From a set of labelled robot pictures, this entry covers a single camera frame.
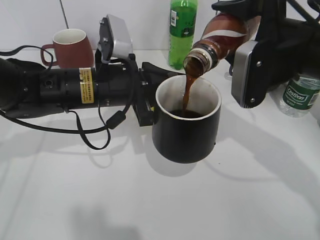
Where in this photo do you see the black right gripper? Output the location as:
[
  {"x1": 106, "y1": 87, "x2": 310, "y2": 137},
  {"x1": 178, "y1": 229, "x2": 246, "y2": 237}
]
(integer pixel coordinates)
[{"x1": 211, "y1": 0, "x2": 320, "y2": 88}]

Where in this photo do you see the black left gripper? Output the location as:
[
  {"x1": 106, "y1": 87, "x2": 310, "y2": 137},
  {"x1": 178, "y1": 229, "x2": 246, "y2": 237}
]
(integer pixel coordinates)
[{"x1": 94, "y1": 50, "x2": 184, "y2": 127}]

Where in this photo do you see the black ceramic mug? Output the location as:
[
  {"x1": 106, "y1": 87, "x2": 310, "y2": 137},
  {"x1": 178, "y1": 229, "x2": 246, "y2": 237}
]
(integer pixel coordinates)
[{"x1": 152, "y1": 75, "x2": 222, "y2": 164}]

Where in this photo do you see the brown coffee drink bottle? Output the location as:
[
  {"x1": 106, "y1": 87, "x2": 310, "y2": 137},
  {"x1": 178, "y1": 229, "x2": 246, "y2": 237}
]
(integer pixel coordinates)
[{"x1": 183, "y1": 12, "x2": 261, "y2": 78}]

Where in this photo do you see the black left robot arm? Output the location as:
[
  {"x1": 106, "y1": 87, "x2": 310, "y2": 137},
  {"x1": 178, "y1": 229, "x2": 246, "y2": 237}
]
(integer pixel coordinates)
[{"x1": 0, "y1": 54, "x2": 176, "y2": 127}]

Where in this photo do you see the green label water bottle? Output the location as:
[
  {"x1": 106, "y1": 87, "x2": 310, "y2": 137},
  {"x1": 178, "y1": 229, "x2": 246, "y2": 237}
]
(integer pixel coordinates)
[{"x1": 279, "y1": 74, "x2": 320, "y2": 118}]

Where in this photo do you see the green soda bottle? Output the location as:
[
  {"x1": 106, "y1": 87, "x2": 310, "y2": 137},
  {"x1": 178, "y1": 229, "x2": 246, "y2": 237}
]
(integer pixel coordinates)
[{"x1": 168, "y1": 0, "x2": 198, "y2": 70}]

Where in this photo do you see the dark red ceramic mug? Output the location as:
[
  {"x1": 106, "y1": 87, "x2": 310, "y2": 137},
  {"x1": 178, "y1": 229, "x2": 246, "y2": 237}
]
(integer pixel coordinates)
[{"x1": 40, "y1": 28, "x2": 95, "y2": 69}]

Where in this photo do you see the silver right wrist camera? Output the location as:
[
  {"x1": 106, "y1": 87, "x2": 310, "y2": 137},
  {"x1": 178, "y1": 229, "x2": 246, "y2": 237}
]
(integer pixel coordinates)
[{"x1": 231, "y1": 40, "x2": 272, "y2": 109}]

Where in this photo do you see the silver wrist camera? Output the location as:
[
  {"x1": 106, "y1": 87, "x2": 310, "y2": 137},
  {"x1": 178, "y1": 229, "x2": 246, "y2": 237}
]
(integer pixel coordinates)
[
  {"x1": 231, "y1": 40, "x2": 272, "y2": 109},
  {"x1": 97, "y1": 14, "x2": 133, "y2": 64}
]

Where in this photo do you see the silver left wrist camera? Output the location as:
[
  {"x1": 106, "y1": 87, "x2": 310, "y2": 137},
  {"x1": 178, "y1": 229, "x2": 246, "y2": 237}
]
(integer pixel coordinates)
[{"x1": 97, "y1": 14, "x2": 133, "y2": 64}]

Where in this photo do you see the black cable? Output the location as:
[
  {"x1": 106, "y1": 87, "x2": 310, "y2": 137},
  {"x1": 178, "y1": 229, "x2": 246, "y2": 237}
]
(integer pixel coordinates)
[{"x1": 0, "y1": 44, "x2": 133, "y2": 151}]

